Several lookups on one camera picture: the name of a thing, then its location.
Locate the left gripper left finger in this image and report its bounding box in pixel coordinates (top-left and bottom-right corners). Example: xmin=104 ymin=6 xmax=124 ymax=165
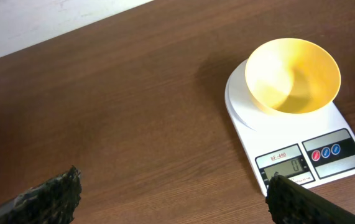
xmin=0 ymin=166 xmax=82 ymax=224

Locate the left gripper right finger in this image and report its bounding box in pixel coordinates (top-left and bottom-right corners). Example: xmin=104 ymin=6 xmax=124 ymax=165
xmin=265 ymin=172 xmax=355 ymax=224

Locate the white digital kitchen scale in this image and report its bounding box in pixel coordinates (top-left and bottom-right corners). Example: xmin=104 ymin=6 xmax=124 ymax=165
xmin=224 ymin=62 xmax=355 ymax=195

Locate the pale yellow plastic bowl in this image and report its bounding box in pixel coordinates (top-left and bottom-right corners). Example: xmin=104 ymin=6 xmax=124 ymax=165
xmin=244 ymin=38 xmax=341 ymax=114

